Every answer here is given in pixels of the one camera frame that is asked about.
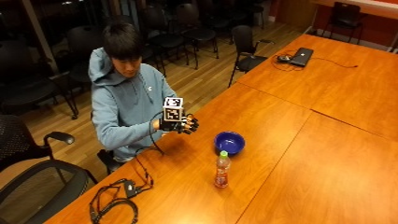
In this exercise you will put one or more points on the white marker cube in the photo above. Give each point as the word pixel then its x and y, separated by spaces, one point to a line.
pixel 173 109

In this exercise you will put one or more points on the blue bowl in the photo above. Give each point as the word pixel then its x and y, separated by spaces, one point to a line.
pixel 229 142

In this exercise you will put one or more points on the drink bottle with green cap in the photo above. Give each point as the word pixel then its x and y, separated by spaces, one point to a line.
pixel 223 170

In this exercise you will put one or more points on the the person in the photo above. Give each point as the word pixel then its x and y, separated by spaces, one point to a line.
pixel 124 102

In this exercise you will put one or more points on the black seat under person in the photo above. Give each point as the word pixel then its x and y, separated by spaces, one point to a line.
pixel 108 160

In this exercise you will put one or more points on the small black hub box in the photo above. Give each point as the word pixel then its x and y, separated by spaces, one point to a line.
pixel 131 188

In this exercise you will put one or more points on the black armchair with armrests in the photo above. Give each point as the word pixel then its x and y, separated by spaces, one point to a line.
pixel 252 53

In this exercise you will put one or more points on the row of black chairs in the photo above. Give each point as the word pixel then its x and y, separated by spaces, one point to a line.
pixel 124 40

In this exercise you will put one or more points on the black laptop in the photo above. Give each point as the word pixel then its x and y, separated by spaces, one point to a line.
pixel 301 56

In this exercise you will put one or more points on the black office chair with armrest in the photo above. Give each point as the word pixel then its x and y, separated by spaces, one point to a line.
pixel 24 140

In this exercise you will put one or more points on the black mesh office chair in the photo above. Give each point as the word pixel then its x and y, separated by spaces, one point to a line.
pixel 43 193

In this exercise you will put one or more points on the black chair by wall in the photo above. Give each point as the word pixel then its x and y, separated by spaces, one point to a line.
pixel 345 18

